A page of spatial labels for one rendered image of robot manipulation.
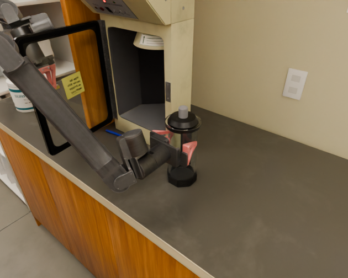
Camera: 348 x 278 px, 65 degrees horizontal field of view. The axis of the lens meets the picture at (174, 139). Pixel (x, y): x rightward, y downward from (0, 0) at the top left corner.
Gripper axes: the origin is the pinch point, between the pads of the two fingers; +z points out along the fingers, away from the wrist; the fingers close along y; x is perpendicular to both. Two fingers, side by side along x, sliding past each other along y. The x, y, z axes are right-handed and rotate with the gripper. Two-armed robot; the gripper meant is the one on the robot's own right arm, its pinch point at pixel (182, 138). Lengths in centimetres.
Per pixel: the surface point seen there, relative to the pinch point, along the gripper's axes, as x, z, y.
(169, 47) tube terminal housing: -24.2, 6.9, 10.9
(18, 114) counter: 16, -14, 88
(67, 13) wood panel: -31, -2, 47
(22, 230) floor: 110, -29, 114
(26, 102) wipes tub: 11, -10, 86
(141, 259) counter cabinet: 41.7, -19.8, 1.7
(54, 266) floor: 110, -29, 73
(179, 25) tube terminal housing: -29.9, 10.8, 10.1
